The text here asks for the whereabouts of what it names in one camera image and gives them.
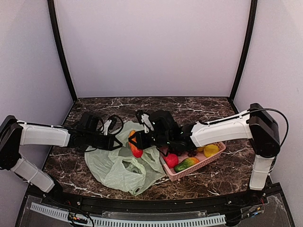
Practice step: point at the yellow corn cob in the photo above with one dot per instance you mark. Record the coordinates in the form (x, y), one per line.
(200, 149)

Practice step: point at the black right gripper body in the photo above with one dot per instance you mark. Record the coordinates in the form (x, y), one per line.
(161, 139)

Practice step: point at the light green plastic bag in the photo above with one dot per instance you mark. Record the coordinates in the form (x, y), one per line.
(120, 170)

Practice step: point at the black frame post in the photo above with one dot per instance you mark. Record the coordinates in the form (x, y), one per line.
(245, 49)
(60, 50)

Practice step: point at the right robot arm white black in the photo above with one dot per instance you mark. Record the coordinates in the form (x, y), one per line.
(256, 126)

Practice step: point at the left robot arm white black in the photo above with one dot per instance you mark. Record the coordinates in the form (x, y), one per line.
(16, 133)

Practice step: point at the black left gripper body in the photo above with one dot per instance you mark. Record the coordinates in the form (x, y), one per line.
(91, 140)

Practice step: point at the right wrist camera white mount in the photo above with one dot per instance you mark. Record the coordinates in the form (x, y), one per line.
(143, 119)

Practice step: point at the black rear left frame post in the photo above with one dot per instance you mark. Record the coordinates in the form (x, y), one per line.
(60, 50)

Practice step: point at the pink perforated plastic basket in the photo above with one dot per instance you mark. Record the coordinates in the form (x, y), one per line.
(173, 176)

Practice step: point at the white slotted cable duct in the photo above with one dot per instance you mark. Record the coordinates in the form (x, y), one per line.
(122, 219)

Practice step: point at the clear acrylic front panel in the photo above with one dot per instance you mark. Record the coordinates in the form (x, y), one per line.
(269, 214)

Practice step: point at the green orange mango fruit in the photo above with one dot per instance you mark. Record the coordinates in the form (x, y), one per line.
(186, 163)

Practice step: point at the black front curved rail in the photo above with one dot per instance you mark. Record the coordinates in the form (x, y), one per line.
(224, 204)

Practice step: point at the red orange peach fruit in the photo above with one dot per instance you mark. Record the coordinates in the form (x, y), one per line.
(137, 153)

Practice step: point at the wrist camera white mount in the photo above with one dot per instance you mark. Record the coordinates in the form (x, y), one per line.
(143, 119)
(109, 125)

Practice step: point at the dark purple grape bunch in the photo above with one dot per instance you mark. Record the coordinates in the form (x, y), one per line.
(191, 153)

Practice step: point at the yellow pear fruit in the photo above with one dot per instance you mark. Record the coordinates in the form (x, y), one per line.
(210, 150)

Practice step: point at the black rear right frame post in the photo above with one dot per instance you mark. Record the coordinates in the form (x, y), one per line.
(245, 49)

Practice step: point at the red apple fruit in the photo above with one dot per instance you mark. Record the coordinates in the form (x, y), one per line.
(171, 160)

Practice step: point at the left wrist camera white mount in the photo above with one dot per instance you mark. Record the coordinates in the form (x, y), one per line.
(109, 125)

